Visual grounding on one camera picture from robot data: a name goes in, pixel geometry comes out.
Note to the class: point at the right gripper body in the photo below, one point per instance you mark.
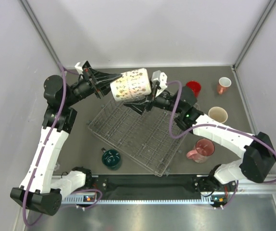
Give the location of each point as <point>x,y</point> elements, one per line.
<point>162,101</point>

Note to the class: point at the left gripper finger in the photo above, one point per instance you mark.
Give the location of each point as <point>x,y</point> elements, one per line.
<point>101,77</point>
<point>104,87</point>

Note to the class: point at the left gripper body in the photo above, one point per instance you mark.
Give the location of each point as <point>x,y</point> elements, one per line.
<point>89,77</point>

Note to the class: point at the white floral mug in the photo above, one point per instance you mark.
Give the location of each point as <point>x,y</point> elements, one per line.
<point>131,85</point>

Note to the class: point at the dark green mug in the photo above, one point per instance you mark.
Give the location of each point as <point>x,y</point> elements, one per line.
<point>111,158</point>

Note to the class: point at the small orange mug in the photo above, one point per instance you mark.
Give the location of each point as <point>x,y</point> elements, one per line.
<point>223,84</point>

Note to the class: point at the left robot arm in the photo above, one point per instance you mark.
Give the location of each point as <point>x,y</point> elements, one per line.
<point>37,192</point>

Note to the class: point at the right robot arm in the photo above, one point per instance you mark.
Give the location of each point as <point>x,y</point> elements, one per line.
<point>256,153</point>

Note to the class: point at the red mug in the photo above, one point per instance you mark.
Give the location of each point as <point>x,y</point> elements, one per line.
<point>195,87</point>

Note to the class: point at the cream coral pattern mug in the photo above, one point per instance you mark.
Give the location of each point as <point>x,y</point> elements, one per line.
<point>218,114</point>

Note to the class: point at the pink mug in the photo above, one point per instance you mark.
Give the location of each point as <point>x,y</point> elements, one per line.
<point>201,151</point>

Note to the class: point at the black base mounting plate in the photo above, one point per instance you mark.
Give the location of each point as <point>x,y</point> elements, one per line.
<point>174,186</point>

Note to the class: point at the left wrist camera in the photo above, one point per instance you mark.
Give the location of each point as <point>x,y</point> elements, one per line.
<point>79,68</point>

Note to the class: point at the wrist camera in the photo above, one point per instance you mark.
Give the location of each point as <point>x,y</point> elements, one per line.
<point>161,78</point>
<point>79,68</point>

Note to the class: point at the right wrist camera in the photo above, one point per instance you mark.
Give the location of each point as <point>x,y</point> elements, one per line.
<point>161,78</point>

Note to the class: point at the grey wire dish rack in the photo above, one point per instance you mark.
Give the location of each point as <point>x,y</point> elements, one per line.
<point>143,141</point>

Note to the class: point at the slotted cable duct rail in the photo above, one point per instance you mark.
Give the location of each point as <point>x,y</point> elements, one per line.
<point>88,199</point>

